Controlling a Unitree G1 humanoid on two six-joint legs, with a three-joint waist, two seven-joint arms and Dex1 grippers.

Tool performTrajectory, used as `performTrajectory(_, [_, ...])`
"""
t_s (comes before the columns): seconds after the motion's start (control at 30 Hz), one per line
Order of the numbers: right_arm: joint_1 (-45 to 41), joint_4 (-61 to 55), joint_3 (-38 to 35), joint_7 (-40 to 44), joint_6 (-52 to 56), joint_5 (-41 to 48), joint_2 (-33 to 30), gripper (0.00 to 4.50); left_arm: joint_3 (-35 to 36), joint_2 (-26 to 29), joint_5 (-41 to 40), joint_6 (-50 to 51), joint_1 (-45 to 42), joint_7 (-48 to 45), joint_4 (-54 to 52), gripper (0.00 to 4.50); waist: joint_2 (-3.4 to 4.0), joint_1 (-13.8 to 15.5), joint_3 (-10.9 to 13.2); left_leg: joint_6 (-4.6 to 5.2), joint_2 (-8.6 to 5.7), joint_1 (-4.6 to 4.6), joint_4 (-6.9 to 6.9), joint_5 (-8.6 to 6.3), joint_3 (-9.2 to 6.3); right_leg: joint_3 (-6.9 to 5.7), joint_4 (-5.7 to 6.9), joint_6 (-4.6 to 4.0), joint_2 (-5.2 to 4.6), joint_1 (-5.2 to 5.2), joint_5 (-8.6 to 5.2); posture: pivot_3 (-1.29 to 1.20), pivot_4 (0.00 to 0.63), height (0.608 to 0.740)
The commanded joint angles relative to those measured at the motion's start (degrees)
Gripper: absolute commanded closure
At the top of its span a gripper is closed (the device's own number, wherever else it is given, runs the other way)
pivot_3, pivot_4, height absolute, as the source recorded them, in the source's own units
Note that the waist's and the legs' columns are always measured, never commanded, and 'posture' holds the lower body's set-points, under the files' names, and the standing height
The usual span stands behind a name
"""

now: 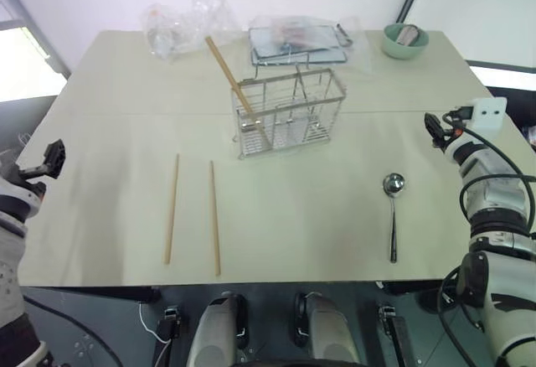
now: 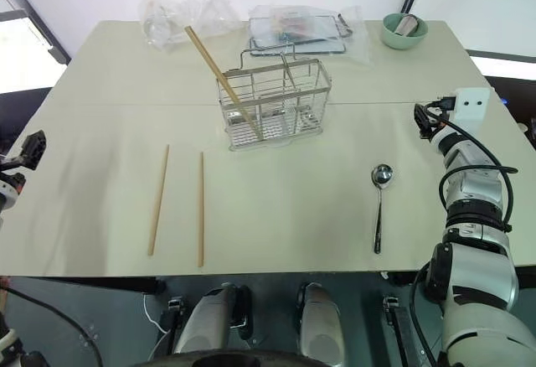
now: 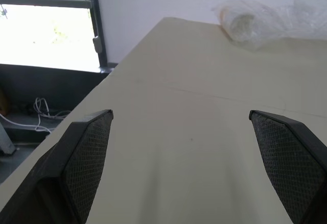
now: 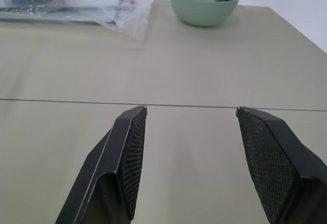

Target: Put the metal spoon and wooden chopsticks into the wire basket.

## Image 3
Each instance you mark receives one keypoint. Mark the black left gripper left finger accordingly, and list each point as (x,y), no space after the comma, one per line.
(76,162)

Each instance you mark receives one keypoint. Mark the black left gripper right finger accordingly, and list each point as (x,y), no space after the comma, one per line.
(288,162)

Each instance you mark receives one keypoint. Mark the clear plastic wrapped roll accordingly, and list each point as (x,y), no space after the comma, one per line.
(270,17)

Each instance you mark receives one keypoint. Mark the window with dark frame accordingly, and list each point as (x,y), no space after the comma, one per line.
(48,36)

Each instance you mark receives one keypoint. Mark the grey metal stand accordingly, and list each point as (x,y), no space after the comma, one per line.
(6,142)

